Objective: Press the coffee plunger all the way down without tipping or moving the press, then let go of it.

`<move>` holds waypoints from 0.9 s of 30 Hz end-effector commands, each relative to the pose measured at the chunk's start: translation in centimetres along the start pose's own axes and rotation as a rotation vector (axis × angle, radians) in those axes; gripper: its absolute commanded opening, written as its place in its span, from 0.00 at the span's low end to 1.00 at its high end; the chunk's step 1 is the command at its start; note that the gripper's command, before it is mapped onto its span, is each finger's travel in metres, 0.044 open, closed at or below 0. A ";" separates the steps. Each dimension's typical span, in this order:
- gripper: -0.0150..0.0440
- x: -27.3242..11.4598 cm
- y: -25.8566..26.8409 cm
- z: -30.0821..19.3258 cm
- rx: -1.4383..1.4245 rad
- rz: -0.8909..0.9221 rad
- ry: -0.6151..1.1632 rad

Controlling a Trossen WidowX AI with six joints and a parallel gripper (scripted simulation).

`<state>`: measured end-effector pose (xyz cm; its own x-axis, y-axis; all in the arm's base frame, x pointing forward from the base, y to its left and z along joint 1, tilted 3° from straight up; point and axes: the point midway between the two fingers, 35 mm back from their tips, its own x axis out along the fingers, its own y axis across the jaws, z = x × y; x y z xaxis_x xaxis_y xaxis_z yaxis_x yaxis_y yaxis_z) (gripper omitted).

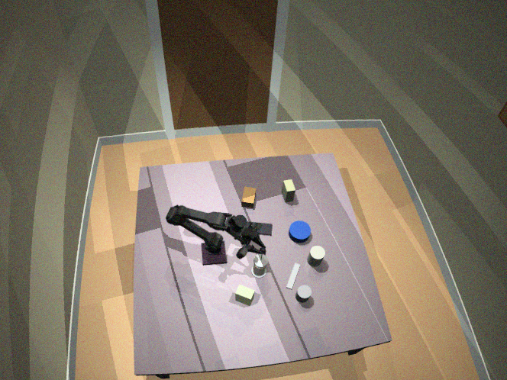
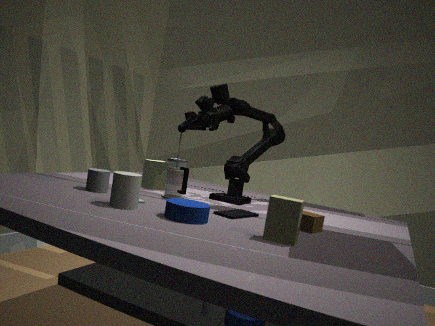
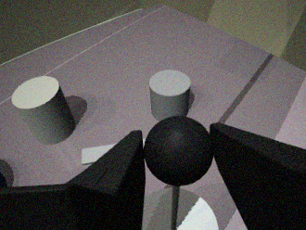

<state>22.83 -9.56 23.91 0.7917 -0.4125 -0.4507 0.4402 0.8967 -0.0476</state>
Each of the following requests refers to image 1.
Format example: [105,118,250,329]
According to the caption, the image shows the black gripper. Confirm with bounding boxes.
[234,223,266,259]

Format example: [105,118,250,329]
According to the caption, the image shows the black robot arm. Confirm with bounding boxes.
[166,205,257,255]

